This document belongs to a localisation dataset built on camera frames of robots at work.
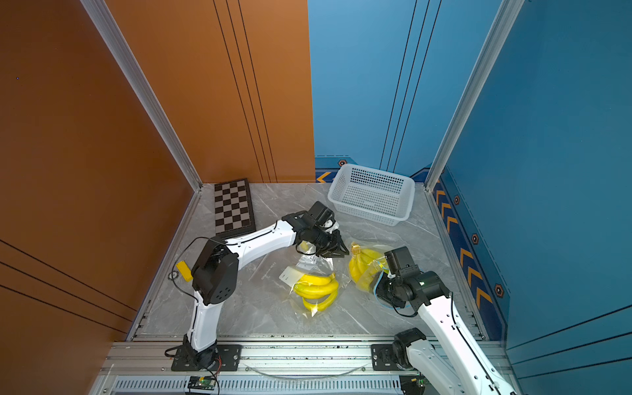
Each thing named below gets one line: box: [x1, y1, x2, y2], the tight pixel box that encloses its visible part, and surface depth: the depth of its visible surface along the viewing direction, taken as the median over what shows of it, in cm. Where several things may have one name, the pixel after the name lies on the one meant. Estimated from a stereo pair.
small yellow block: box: [176, 260, 194, 283], surface depth 93 cm
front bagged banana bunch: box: [292, 273, 340, 312], surface depth 83 cm
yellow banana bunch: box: [348, 241, 390, 292], surface depth 88 cm
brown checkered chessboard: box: [213, 177, 256, 239], surface depth 108 cm
